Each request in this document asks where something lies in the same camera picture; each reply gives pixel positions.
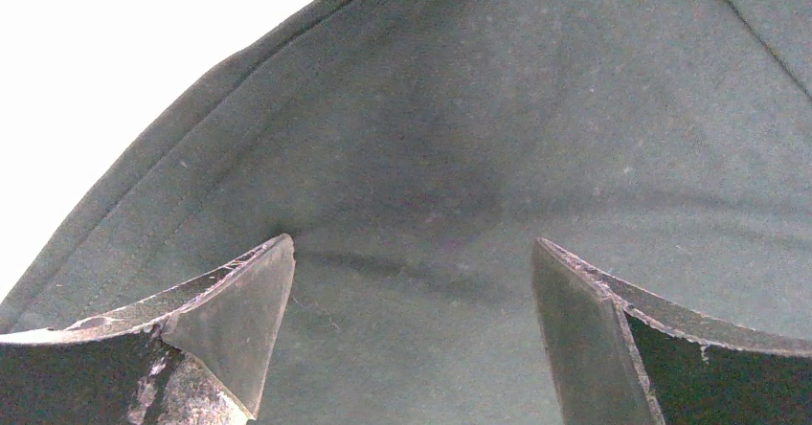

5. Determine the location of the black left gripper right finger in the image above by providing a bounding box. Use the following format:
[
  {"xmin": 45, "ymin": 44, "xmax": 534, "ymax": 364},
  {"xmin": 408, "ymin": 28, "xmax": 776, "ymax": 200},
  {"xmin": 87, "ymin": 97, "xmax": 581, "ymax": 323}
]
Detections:
[{"xmin": 532, "ymin": 238, "xmax": 811, "ymax": 424}]

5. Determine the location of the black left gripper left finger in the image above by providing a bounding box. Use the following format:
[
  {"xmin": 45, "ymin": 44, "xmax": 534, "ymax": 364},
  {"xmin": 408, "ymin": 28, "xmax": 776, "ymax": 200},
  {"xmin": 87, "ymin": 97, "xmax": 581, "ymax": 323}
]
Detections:
[{"xmin": 1, "ymin": 235, "xmax": 295, "ymax": 424}]

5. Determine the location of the black t shirt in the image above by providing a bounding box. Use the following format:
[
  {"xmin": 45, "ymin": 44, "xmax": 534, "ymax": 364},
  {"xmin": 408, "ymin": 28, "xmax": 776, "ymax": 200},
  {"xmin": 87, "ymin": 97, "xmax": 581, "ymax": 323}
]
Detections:
[{"xmin": 1, "ymin": 0, "xmax": 811, "ymax": 424}]

